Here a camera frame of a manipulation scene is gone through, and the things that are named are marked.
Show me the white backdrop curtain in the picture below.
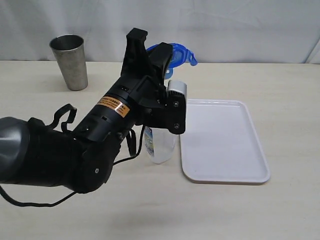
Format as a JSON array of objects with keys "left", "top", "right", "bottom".
[{"left": 0, "top": 0, "right": 320, "bottom": 64}]

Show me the blue container lid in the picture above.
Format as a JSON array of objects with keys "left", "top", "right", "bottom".
[{"left": 143, "top": 43, "right": 198, "bottom": 80}]

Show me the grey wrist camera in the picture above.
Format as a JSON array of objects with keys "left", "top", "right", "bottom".
[{"left": 167, "top": 79, "right": 188, "bottom": 99}]

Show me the stainless steel cup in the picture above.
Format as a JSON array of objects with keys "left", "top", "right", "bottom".
[{"left": 49, "top": 34, "right": 89, "bottom": 91}]

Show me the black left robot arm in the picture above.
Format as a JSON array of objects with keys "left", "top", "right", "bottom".
[{"left": 0, "top": 28, "right": 187, "bottom": 194}]

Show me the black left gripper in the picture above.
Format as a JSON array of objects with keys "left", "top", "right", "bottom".
[{"left": 121, "top": 27, "right": 187, "bottom": 135}]

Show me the white plastic tray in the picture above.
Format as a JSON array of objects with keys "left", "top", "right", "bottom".
[{"left": 180, "top": 98, "right": 271, "bottom": 185}]

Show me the clear plastic container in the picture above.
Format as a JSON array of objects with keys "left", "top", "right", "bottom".
[{"left": 143, "top": 126, "right": 178, "bottom": 165}]

